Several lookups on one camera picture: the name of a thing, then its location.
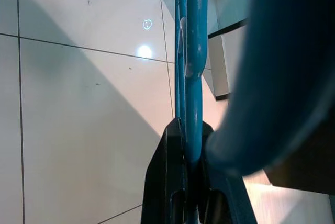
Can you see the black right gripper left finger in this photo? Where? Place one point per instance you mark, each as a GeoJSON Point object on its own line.
{"type": "Point", "coordinates": [165, 182]}

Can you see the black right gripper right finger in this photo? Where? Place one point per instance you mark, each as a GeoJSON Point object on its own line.
{"type": "Point", "coordinates": [225, 200]}

